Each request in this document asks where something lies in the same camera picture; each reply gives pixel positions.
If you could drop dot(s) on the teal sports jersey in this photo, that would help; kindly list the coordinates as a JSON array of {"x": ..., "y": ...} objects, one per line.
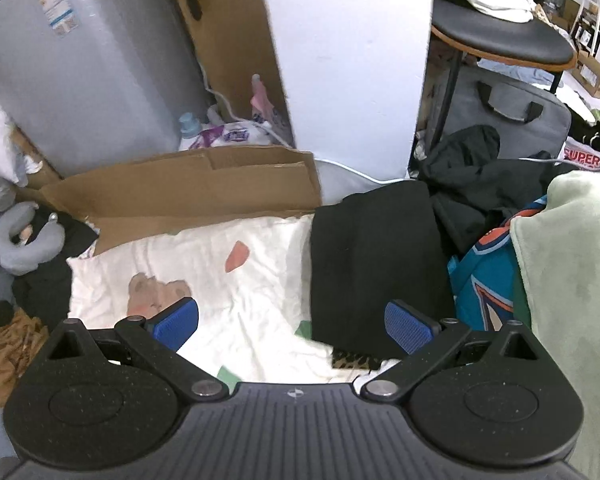
[{"x": 486, "y": 283}]

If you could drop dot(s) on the light green fleece blanket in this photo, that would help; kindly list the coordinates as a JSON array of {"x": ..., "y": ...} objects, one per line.
[{"x": 558, "y": 254}]

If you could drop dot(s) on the brown cardboard sheet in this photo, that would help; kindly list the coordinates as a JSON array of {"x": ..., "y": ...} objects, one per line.
[{"x": 169, "y": 192}]

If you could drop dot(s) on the white plastic shopping bag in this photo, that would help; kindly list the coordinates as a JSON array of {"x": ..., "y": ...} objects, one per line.
[{"x": 580, "y": 154}]

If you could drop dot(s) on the white pillar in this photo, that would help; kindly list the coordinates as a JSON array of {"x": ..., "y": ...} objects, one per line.
[{"x": 352, "y": 72}]

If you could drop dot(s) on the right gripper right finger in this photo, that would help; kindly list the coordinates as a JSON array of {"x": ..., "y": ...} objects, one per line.
[{"x": 429, "y": 345}]

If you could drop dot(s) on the grey plush toy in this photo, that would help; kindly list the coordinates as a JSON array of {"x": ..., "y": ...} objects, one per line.
[{"x": 22, "y": 249}]

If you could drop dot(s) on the black crumpled garment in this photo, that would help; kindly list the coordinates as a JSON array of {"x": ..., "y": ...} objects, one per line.
[{"x": 45, "y": 292}]

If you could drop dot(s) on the grey laptop bag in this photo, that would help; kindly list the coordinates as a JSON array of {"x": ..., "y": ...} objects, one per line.
[{"x": 528, "y": 120}]

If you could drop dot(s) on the leopard print garment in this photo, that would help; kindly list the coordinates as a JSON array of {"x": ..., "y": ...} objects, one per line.
[{"x": 345, "y": 360}]

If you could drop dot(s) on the brown crumpled garment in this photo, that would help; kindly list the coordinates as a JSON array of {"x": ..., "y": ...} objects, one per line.
[{"x": 20, "y": 342}]

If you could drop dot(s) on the white cartoon print bedsheet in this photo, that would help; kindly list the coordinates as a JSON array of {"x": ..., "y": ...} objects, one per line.
[{"x": 251, "y": 280}]

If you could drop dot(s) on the black round stool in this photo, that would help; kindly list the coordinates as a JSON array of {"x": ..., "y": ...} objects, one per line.
[{"x": 468, "y": 31}]

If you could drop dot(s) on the black knit sweater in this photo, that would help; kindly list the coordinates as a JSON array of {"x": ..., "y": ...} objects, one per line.
[{"x": 368, "y": 250}]

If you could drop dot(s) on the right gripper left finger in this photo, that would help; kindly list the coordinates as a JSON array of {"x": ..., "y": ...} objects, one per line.
[{"x": 153, "y": 344}]

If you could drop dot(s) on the grey refrigerator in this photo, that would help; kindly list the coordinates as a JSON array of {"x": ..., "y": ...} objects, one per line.
[{"x": 95, "y": 82}]

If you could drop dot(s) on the black jacket pile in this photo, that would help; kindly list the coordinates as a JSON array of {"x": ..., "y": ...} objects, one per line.
[{"x": 473, "y": 191}]

